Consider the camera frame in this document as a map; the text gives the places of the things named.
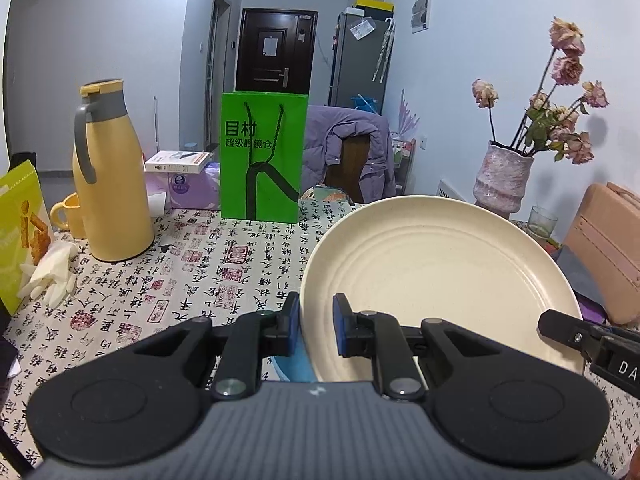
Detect dried pink flower bouquet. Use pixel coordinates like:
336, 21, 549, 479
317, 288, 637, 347
472, 16, 609, 165

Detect wooden chair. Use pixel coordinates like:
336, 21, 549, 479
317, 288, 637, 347
324, 135, 379, 204

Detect white folded umbrella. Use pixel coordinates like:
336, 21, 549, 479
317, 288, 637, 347
372, 17, 396, 84

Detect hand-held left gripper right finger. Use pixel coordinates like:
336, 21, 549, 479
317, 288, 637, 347
332, 292, 494, 403

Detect yellow thermos jug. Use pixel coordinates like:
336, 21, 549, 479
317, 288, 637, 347
72, 79, 156, 263

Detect small storage cart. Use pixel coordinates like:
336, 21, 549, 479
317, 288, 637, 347
392, 136, 417, 197

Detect cream round plate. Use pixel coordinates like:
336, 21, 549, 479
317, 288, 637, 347
299, 195, 587, 384

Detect white wall panel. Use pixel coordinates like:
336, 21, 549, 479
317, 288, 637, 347
410, 0, 434, 35

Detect pink hard case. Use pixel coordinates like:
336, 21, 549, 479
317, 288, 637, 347
562, 182, 640, 326

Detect blue bowl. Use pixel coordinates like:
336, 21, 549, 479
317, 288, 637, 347
272, 330, 321, 384

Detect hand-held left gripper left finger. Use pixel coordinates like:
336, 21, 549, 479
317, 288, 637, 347
135, 291, 303, 402

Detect white rubber gloves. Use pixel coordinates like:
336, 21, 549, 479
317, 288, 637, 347
19, 240, 79, 307

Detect flat white box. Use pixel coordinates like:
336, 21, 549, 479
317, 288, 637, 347
144, 150, 212, 176

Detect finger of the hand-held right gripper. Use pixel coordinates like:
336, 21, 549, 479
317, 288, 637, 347
538, 309, 619, 361

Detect purple tissue pack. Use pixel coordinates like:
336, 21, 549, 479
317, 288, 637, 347
145, 162, 222, 211

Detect purple padded jacket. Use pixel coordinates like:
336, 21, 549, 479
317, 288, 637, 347
302, 105, 397, 202

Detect dark entrance door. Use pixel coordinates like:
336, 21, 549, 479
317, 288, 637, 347
235, 8, 319, 96

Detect clear drinking glass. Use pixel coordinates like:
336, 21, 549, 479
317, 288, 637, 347
528, 205, 559, 239

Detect white wall heater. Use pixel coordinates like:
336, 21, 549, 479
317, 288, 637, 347
439, 179, 477, 202

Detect yellow mug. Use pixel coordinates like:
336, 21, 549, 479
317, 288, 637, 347
50, 192, 87, 240

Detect yellow-green snack box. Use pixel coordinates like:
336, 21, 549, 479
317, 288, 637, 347
0, 161, 56, 314

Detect grey refrigerator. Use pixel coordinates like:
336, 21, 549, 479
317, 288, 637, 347
327, 10, 396, 116

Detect green paper bag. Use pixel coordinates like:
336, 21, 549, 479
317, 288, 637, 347
220, 91, 309, 224

